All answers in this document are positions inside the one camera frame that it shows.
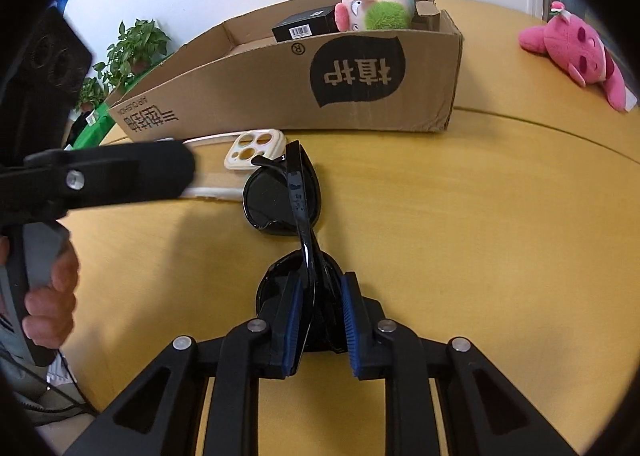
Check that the black product box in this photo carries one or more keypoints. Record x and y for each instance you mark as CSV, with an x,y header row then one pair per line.
x,y
305,23

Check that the black sunglasses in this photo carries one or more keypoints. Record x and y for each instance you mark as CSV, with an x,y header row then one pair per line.
x,y
280,196

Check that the potted green plant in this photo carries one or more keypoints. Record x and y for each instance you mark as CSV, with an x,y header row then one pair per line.
x,y
92,91
135,46

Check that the person's left hand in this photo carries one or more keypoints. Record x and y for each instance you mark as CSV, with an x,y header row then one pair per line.
x,y
50,316

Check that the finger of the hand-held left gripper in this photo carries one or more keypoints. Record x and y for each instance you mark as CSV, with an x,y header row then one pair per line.
x,y
125,171

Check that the pink plush toy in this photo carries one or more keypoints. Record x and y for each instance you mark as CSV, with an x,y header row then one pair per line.
x,y
575,43

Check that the cream phone case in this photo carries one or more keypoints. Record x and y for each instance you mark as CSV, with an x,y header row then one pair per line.
x,y
250,146

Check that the yellow wooden desktop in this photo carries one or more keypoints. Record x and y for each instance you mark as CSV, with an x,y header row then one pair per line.
x,y
475,236

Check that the person's light clothing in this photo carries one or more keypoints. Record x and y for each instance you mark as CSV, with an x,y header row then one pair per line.
x,y
55,386

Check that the brown cardboard box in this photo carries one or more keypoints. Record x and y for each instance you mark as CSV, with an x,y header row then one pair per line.
x,y
225,86

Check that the green bag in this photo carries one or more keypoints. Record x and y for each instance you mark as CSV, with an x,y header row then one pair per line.
x,y
95,128

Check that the pig plush toy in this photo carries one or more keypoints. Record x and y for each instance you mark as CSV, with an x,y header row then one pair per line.
x,y
360,3

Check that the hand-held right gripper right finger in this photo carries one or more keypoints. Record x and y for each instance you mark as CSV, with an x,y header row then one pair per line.
x,y
350,331

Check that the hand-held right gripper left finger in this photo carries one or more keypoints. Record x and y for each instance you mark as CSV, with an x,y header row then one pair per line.
x,y
295,326

